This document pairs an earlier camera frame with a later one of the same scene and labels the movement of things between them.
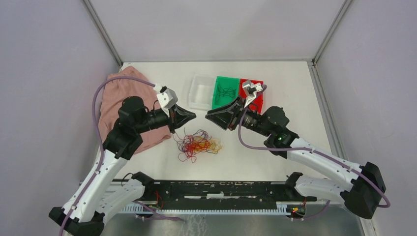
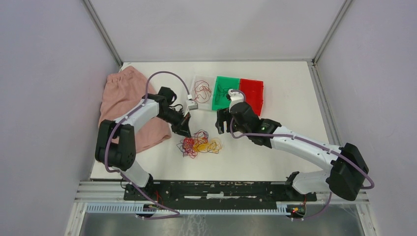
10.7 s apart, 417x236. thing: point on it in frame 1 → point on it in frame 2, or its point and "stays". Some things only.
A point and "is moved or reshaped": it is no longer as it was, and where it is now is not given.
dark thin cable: (229, 91) stays
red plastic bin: (256, 103) stays
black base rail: (189, 194) stays
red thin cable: (189, 145) is moved or reshaped
